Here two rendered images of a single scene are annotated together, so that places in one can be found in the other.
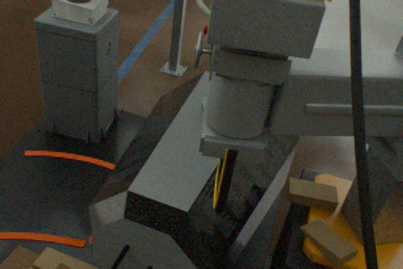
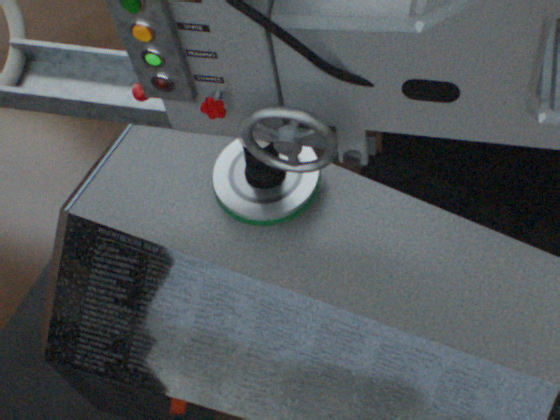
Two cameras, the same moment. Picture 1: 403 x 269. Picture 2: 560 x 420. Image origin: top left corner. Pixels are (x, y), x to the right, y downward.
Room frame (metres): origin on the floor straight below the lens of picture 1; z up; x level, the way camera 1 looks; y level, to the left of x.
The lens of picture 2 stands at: (1.41, 0.76, 2.17)
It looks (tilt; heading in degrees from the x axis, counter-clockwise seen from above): 61 degrees down; 287
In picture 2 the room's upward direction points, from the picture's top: 7 degrees counter-clockwise
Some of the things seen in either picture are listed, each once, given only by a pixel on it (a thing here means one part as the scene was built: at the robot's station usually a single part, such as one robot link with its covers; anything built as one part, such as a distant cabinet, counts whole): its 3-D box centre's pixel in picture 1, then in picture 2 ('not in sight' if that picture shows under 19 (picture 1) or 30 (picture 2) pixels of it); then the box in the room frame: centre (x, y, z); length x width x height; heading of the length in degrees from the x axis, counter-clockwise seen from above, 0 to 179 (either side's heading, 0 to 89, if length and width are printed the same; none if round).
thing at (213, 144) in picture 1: (236, 64); (486, 37); (1.42, -0.08, 1.34); 0.74 x 0.23 x 0.49; 1
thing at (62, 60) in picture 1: (80, 72); not in sight; (2.68, 0.90, 0.43); 0.50 x 0.50 x 0.85; 83
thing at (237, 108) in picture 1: (241, 94); not in sight; (1.15, -0.10, 1.38); 0.19 x 0.19 x 0.20
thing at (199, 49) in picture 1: (207, 51); (294, 123); (1.69, 0.03, 1.23); 0.15 x 0.10 x 0.15; 1
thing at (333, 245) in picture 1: (327, 238); not in sight; (1.17, -0.53, 0.80); 0.20 x 0.10 x 0.05; 37
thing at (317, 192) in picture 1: (312, 193); not in sight; (1.41, -0.49, 0.81); 0.20 x 0.10 x 0.05; 86
